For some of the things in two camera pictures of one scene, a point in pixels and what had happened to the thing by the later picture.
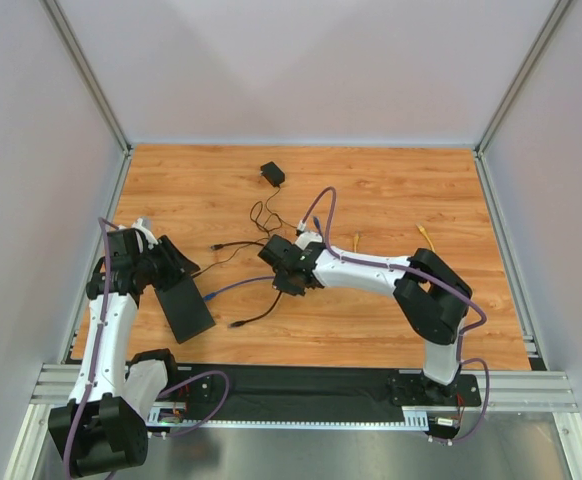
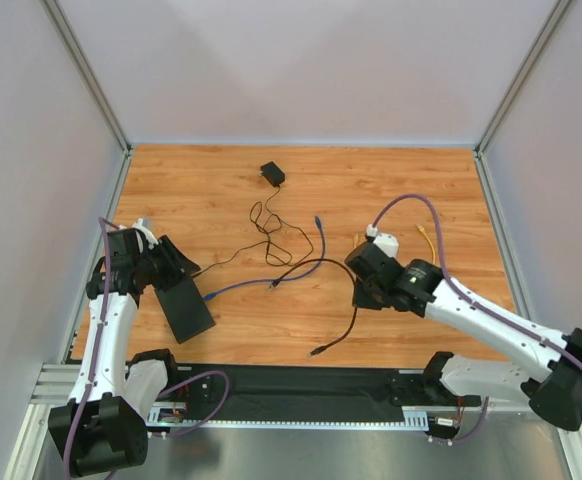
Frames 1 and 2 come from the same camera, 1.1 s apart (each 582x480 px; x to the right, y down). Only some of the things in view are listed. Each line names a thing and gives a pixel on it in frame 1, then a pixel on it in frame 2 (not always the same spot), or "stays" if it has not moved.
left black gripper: x=169 y=265 stays
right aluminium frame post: x=558 y=11 stays
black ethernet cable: x=237 y=324 -> x=318 y=350
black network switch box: x=185 y=308 stays
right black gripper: x=282 y=266 -> x=368 y=291
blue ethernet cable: x=210 y=296 stays
